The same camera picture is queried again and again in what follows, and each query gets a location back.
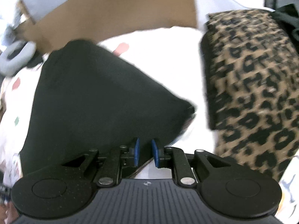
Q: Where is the grey neck pillow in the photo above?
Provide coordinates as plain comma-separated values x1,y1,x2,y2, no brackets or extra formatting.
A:
1,41,36,77

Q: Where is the black garment pile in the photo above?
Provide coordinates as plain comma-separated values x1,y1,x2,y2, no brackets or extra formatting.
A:
271,4,298,44

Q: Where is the cream bear print quilt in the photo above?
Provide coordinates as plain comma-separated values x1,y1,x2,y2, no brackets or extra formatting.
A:
0,25,299,222

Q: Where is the black bear pattern garment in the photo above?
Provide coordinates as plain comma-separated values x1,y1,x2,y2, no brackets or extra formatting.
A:
20,39,195,175

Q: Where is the leopard print garment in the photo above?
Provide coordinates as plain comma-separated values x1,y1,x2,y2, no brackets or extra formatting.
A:
201,9,298,181

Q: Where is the black cloth under neck pillow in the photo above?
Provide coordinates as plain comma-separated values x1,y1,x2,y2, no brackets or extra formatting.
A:
26,51,44,68

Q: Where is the brown cardboard box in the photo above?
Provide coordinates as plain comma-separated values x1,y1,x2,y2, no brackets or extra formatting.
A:
15,0,197,53

